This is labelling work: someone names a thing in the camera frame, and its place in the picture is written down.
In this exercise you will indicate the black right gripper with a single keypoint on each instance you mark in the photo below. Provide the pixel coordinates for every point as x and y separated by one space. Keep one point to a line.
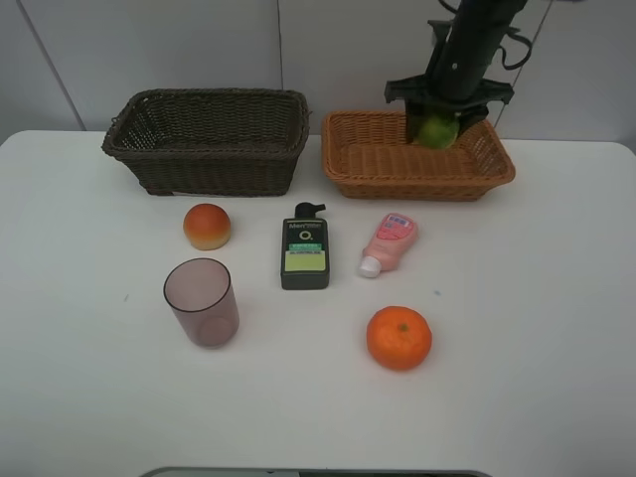
445 81

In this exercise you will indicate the green lime fruit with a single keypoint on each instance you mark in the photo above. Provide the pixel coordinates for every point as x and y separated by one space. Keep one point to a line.
437 131

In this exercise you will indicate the pink lotion bottle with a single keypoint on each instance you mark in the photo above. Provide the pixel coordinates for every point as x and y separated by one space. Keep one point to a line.
394 236

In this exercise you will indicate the black men's lotion bottle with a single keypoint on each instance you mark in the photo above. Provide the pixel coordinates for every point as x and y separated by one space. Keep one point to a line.
305 257

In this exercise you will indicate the orange tangerine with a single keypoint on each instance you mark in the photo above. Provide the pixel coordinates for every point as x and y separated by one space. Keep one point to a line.
398 338

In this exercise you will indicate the translucent purple plastic cup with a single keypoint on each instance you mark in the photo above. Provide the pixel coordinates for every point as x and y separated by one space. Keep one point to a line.
200 293

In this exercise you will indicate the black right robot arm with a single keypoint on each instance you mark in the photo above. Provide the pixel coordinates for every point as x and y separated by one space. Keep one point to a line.
478 31

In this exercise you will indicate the light brown wicker basket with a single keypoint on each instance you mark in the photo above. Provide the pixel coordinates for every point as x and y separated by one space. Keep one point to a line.
365 155

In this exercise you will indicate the dark brown wicker basket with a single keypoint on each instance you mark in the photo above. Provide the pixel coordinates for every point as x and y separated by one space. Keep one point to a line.
233 142

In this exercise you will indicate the orange round bread bun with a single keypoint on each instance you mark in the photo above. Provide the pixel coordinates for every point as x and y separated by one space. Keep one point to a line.
207 227

